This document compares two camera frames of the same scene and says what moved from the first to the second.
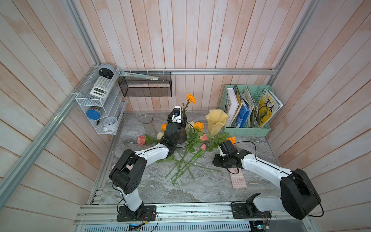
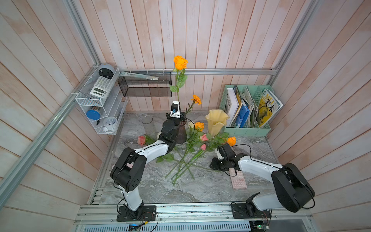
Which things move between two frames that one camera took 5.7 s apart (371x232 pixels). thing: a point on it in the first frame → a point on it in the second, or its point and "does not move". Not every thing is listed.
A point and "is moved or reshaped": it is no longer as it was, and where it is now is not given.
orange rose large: x=198 y=126 does not move
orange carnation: x=191 y=98 is moved or reshaped
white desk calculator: x=101 y=87 does not move
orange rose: x=233 y=139 does not move
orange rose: x=164 y=126 is moved or reshaped
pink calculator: x=238 y=180 does not move
